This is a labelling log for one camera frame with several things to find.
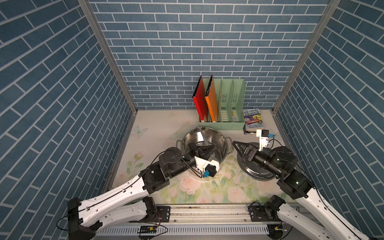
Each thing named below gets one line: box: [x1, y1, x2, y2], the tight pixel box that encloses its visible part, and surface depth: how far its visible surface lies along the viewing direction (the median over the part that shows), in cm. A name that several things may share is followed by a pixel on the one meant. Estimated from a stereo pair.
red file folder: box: [192, 75, 209, 122], surface depth 93 cm
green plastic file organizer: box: [198, 78, 247, 131], surface depth 114 cm
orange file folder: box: [204, 75, 218, 123], surface depth 96 cm
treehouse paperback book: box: [243, 108, 265, 130], surface depth 111 cm
